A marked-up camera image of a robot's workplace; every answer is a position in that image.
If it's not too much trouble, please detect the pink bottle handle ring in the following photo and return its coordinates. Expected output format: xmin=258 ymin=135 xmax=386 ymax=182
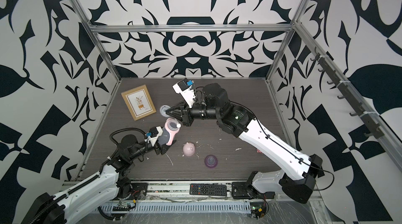
xmin=164 ymin=117 xmax=180 ymax=146

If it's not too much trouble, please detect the pink bottle cap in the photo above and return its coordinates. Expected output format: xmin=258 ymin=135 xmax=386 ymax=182
xmin=182 ymin=142 xmax=196 ymax=157

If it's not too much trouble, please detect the purple collar with nipple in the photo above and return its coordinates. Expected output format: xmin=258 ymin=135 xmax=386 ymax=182
xmin=204 ymin=155 xmax=218 ymax=168

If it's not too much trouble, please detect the clear baby bottle body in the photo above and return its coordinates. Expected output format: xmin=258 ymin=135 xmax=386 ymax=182
xmin=158 ymin=127 xmax=173 ymax=146

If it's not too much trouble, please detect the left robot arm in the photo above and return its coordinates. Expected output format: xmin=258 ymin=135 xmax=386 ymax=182
xmin=22 ymin=127 xmax=175 ymax=224

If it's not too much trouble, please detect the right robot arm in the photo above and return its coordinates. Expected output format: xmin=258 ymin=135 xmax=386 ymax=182
xmin=165 ymin=79 xmax=322 ymax=204

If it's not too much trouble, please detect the black remote control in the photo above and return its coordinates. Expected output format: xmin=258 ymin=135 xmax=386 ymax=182
xmin=189 ymin=184 xmax=227 ymax=197

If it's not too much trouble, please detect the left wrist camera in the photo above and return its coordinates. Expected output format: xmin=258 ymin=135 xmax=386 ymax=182
xmin=145 ymin=126 xmax=163 ymax=147

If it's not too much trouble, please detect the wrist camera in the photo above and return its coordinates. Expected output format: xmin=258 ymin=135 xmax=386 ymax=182
xmin=145 ymin=126 xmax=163 ymax=147
xmin=172 ymin=78 xmax=196 ymax=108

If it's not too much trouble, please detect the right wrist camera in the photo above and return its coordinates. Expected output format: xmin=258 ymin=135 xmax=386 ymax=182
xmin=172 ymin=78 xmax=196 ymax=108

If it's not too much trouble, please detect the wooden picture frame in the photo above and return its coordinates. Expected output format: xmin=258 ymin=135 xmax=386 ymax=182
xmin=121 ymin=85 xmax=157 ymax=121

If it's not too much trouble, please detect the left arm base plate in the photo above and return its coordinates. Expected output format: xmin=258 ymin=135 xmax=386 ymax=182
xmin=130 ymin=183 xmax=148 ymax=200

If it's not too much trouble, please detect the white cable duct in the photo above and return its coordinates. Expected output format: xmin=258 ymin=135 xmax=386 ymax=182
xmin=101 ymin=202 xmax=252 ymax=214

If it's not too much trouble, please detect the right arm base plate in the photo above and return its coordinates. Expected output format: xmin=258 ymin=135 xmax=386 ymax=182
xmin=231 ymin=182 xmax=276 ymax=199

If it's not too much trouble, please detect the wall hook rail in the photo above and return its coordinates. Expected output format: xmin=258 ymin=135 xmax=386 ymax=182
xmin=312 ymin=53 xmax=388 ymax=139

